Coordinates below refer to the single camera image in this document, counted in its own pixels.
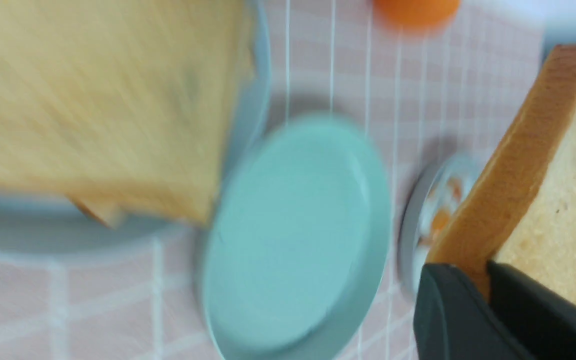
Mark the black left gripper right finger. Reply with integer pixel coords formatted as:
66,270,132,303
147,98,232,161
487,260,576,360

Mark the light blue bread plate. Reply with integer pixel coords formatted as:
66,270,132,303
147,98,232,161
0,0,273,256

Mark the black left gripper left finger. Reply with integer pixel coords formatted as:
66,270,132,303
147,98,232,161
413,263,534,360

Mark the pink checkered tablecloth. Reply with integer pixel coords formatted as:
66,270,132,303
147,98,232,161
0,0,544,360

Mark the toast slice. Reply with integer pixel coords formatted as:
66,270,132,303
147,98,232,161
0,0,256,228
426,44,576,305
70,198,127,229

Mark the orange tangerine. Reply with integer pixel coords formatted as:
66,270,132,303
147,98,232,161
373,0,461,28

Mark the teal green plate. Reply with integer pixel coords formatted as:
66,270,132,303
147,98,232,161
196,112,393,360

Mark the fried egg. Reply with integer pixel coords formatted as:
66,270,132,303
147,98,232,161
418,172,473,248

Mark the grey egg plate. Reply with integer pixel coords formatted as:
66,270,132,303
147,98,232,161
397,152,483,302

